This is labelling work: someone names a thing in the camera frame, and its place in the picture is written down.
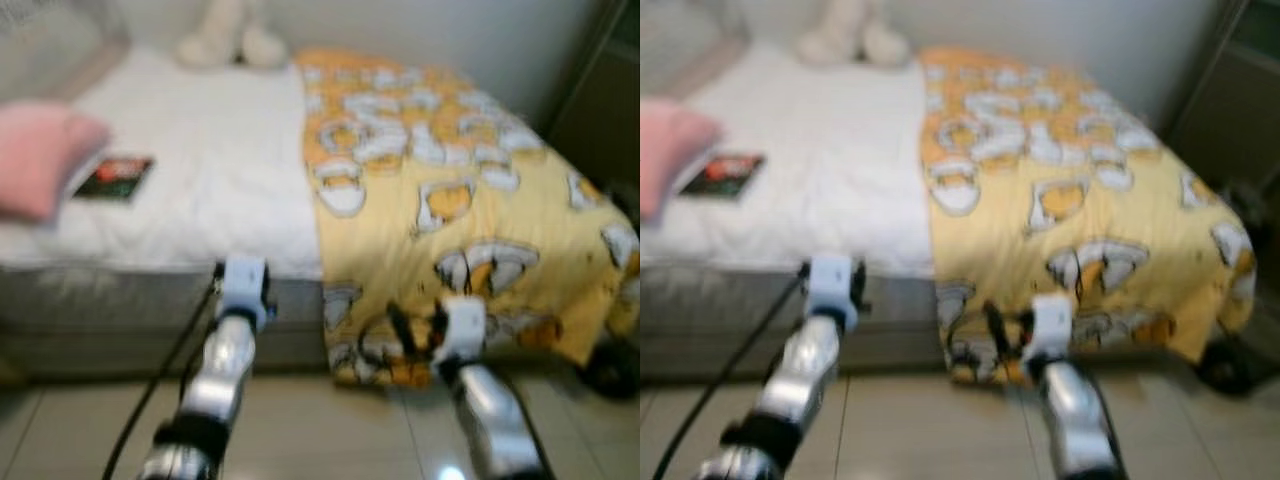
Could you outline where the dark cabinet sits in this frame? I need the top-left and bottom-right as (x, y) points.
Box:
(1165, 0), (1280, 206)
(545, 0), (641, 206)

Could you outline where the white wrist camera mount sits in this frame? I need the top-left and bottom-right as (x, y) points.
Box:
(1021, 293), (1074, 365)
(437, 295), (489, 367)
(805, 253), (860, 333)
(217, 255), (274, 329)

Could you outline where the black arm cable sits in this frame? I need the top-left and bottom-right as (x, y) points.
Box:
(652, 262), (811, 480)
(100, 262), (227, 480)

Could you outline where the grey bed headboard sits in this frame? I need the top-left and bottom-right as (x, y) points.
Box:
(0, 0), (132, 101)
(640, 0), (752, 101)

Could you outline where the white plush toy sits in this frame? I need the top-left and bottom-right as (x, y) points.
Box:
(796, 0), (912, 68)
(177, 0), (290, 70)

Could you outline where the black object on floor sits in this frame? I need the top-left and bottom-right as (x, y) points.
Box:
(578, 338), (641, 399)
(1195, 333), (1280, 397)

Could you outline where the yellow cartoon print blanket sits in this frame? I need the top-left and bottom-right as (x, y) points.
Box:
(293, 47), (641, 389)
(917, 45), (1260, 387)

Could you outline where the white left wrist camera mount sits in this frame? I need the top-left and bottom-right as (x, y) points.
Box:
(217, 255), (274, 329)
(805, 253), (860, 333)

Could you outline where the pink pillow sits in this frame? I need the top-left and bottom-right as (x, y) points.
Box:
(0, 100), (112, 224)
(640, 100), (724, 224)

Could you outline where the dark book with red cover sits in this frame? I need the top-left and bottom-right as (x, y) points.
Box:
(679, 152), (767, 200)
(72, 155), (156, 203)

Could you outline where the grey quilted mattress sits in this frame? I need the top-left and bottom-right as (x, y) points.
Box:
(0, 262), (336, 381)
(640, 262), (951, 383)

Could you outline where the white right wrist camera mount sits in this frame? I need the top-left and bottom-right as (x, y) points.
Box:
(437, 295), (489, 367)
(1021, 293), (1074, 365)

